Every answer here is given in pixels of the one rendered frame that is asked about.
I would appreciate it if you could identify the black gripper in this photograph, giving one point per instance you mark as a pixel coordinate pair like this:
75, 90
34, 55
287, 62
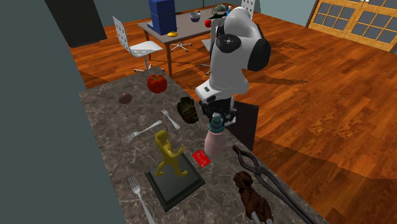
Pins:
218, 107

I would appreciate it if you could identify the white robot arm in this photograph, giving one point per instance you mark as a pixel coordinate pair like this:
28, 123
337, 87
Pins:
228, 71

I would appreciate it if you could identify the dark green camouflage lump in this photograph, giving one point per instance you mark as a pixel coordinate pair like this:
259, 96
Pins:
187, 110

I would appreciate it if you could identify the dark robot stand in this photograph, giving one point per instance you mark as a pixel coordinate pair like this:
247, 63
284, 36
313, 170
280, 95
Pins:
246, 124

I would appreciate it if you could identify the pink bottle with teal cap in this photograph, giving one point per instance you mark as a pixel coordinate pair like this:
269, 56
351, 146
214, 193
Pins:
214, 144

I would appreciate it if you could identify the small silver fork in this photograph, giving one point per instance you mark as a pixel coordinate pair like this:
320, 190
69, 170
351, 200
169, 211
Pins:
171, 120

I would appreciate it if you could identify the red card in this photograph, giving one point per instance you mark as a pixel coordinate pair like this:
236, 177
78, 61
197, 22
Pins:
201, 158

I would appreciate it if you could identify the white perforated office chair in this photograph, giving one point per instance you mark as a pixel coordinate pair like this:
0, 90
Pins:
205, 44
141, 49
248, 6

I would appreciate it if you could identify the red tomato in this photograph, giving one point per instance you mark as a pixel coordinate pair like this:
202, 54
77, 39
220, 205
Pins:
157, 83

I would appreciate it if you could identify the grey dining table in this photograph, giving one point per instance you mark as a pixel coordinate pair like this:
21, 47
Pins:
186, 28

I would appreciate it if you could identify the yellow figure on dark base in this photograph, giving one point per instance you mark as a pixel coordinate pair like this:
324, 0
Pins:
173, 186

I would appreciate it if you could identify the black iron tongs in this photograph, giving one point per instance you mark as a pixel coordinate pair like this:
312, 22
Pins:
273, 183

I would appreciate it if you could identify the brown ball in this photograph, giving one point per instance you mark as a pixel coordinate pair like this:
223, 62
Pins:
125, 98

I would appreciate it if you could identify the large silver fork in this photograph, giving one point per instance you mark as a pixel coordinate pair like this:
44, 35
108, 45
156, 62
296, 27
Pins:
138, 195

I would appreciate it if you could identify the wooden glazed double door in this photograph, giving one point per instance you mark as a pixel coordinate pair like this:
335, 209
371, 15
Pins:
353, 21

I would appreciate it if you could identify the black wall panel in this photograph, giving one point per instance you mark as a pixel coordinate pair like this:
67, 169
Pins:
77, 21

